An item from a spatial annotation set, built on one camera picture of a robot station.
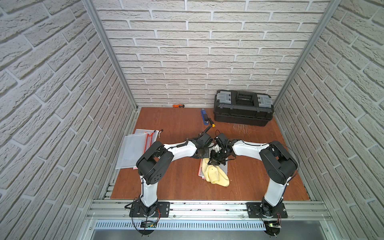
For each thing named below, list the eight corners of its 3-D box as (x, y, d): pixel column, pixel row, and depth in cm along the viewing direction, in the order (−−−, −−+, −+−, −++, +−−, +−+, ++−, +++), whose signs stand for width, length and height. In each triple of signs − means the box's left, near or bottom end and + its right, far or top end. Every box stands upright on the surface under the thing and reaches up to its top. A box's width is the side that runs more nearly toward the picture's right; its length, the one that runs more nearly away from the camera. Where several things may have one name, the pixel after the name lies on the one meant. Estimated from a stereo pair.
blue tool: (204, 125, 111) (204, 122, 108) (200, 111, 120) (200, 108, 117) (209, 124, 111) (209, 121, 108) (204, 110, 120) (204, 107, 117)
